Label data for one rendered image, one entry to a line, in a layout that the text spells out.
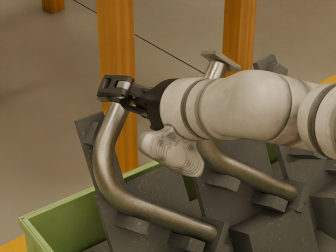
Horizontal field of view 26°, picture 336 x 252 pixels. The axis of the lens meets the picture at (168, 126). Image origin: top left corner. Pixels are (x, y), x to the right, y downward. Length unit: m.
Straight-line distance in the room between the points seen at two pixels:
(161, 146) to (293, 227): 0.44
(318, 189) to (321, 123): 0.67
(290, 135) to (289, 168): 0.53
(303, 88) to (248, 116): 0.07
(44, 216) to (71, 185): 1.58
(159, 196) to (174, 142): 0.29
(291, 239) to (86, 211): 0.34
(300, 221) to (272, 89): 0.56
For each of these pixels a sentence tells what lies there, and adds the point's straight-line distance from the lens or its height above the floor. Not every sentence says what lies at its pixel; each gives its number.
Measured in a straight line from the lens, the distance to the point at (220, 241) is 1.13.
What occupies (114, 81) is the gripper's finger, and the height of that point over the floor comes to 1.26.
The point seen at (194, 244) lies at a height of 0.96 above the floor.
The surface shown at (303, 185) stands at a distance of 1.23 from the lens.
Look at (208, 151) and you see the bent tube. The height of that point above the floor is 1.06.
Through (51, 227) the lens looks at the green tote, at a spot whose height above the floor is 0.92.
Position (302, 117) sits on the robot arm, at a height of 1.36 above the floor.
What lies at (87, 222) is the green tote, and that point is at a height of 0.90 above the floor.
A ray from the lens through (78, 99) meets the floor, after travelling 3.25.
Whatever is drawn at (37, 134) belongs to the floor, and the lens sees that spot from 3.05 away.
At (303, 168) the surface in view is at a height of 0.95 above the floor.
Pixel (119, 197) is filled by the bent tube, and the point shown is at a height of 1.05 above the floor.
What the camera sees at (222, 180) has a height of 1.01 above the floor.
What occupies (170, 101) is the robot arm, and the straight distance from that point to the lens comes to 0.84.
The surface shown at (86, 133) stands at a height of 1.11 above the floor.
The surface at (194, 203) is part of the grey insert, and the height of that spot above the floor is 0.85.
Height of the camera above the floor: 1.72
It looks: 34 degrees down
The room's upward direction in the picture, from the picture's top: straight up
